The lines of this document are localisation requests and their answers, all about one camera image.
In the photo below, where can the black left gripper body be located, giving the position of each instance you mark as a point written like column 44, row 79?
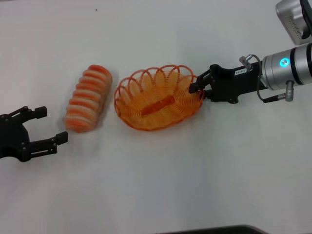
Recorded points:
column 12, row 136

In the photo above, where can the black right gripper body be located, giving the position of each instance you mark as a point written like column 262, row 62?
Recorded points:
column 229, row 83

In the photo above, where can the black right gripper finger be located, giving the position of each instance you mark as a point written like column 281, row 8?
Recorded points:
column 195, row 87
column 208, row 95

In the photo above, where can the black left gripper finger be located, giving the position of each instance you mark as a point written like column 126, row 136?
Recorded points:
column 41, row 112
column 62, row 137

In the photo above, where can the orange woven plastic basket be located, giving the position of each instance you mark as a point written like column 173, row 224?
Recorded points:
column 158, row 107

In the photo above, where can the orange striped bread loaf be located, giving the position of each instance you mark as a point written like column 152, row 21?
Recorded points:
column 89, row 100

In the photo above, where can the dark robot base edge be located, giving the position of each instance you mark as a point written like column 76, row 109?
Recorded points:
column 219, row 230

